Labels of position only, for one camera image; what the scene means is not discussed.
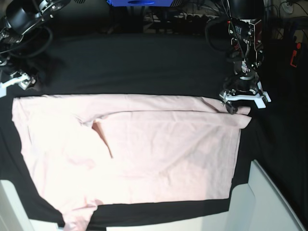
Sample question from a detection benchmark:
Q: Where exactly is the white frame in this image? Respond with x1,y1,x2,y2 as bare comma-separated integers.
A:
225,160,306,231
0,180,59,231

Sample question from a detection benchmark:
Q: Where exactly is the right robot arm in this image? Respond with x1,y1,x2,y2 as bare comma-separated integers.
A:
0,0,70,97

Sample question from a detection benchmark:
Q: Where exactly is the red clamp at right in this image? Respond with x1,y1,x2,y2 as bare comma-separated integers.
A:
290,42,302,68

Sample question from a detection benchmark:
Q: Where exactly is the white frame left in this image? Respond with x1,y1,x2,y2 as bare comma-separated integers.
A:
0,180,59,231

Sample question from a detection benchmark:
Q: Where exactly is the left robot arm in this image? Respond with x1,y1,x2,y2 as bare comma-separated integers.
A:
205,0,271,115

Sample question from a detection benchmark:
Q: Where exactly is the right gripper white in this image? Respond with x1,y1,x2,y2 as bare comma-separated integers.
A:
0,71,36,98

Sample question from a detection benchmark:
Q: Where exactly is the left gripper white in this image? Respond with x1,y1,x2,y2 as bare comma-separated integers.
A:
219,80,271,114

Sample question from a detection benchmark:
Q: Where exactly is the white frame right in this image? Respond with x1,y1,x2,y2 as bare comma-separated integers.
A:
225,160,306,231

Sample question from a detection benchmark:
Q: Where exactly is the light pink T-shirt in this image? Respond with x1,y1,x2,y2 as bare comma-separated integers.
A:
12,94,251,231

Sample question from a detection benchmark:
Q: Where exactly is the black table cloth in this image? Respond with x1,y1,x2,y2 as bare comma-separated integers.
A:
0,34,308,225

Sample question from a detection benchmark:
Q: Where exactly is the black power strip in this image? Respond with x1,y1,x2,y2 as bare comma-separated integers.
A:
143,12,219,25

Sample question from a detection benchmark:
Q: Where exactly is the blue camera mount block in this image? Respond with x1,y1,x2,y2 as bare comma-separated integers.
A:
107,0,173,7

